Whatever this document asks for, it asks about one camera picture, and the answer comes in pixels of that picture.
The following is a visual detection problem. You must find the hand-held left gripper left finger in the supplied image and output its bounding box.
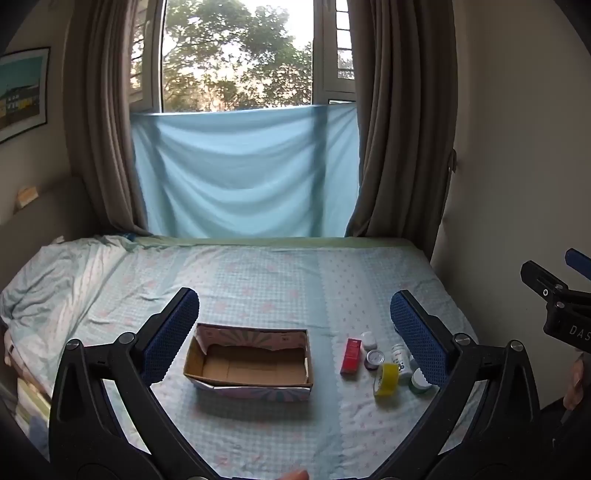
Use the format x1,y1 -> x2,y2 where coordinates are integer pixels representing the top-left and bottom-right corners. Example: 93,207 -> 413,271
48,287 -> 218,480

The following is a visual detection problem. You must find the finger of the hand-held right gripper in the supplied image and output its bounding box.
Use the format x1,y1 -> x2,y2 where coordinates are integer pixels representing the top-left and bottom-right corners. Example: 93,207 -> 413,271
520,260 -> 572,306
564,248 -> 591,281

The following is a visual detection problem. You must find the white pill bottle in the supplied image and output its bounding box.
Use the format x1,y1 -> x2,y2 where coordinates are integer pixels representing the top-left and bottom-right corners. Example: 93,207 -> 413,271
392,344 -> 413,384

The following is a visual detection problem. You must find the crumpled pale blanket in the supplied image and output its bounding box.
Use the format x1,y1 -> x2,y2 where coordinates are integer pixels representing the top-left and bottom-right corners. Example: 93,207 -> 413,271
0,234 -> 141,333

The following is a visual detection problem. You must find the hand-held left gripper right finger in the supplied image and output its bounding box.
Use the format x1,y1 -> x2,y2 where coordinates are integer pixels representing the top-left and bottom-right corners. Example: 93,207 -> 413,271
389,290 -> 542,480

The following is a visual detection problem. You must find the cardboard box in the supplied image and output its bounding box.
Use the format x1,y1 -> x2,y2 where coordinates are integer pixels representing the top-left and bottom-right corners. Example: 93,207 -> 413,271
183,322 -> 315,404

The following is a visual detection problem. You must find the brown curtain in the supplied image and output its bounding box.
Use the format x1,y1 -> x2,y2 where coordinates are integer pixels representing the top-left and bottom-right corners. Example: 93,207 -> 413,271
62,0 -> 168,237
344,0 -> 459,239

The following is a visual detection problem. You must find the yellow tape roll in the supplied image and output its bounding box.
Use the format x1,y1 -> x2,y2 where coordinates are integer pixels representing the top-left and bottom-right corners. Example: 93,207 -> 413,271
373,362 -> 400,399

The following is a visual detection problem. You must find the beige headboard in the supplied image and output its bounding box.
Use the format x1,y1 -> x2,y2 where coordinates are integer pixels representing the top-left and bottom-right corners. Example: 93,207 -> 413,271
0,176 -> 99,278

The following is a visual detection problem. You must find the window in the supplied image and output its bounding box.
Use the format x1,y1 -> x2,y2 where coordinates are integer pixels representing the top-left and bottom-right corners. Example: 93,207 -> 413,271
129,0 -> 359,114

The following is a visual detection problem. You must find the red carton box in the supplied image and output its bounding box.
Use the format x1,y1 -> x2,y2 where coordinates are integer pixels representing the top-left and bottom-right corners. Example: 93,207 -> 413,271
340,338 -> 363,376

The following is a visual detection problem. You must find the small beige box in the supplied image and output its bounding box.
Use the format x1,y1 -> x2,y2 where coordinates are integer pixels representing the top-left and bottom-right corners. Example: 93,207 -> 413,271
16,186 -> 39,211

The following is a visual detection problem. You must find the green cream jar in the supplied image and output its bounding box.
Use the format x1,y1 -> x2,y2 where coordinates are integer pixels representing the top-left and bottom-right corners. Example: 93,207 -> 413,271
409,368 -> 435,396

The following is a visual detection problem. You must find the checkered floral bed sheet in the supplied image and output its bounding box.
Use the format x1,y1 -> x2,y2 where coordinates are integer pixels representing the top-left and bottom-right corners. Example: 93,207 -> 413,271
0,237 -> 488,480

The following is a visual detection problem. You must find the person's right hand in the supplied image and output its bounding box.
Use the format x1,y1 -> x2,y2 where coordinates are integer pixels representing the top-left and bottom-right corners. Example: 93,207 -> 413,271
562,355 -> 591,411

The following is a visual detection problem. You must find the light blue hanging cloth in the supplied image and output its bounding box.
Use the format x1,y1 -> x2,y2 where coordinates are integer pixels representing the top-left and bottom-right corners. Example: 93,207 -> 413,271
130,104 -> 361,240

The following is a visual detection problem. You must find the framed wall picture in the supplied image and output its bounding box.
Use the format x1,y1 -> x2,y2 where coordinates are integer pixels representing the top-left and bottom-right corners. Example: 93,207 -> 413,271
0,46 -> 51,145

